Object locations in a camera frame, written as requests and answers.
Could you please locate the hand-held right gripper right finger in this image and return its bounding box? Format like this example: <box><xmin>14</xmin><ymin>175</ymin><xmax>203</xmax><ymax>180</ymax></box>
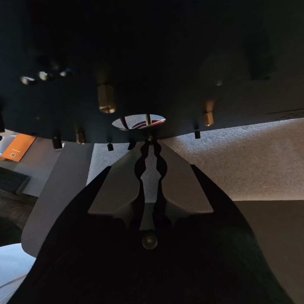
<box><xmin>152</xmin><ymin>140</ymin><xmax>215</xmax><ymax>230</ymax></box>

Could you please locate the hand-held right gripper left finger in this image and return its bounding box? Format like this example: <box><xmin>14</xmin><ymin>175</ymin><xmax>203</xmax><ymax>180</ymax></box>
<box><xmin>87</xmin><ymin>141</ymin><xmax>149</xmax><ymax>230</ymax></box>

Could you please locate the blue and black toy robot arm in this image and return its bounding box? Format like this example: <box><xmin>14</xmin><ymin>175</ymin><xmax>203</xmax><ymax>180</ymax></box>
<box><xmin>0</xmin><ymin>0</ymin><xmax>304</xmax><ymax>152</ymax></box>

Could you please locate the dark desk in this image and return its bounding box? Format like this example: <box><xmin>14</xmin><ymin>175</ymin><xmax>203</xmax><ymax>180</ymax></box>
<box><xmin>21</xmin><ymin>135</ymin><xmax>304</xmax><ymax>304</ymax></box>

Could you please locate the white foam sheet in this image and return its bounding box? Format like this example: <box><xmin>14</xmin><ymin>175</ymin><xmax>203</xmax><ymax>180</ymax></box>
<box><xmin>87</xmin><ymin>118</ymin><xmax>304</xmax><ymax>205</ymax></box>

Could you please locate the orange storage box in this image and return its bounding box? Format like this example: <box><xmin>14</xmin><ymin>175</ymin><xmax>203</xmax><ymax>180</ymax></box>
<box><xmin>0</xmin><ymin>134</ymin><xmax>36</xmax><ymax>162</ymax></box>

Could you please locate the person's white clothing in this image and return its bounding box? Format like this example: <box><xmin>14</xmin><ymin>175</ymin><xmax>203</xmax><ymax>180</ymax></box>
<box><xmin>0</xmin><ymin>243</ymin><xmax>36</xmax><ymax>304</ymax></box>

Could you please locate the red and white servo cable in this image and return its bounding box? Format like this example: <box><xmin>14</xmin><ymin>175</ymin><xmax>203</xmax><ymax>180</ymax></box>
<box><xmin>120</xmin><ymin>116</ymin><xmax>166</xmax><ymax>130</ymax></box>

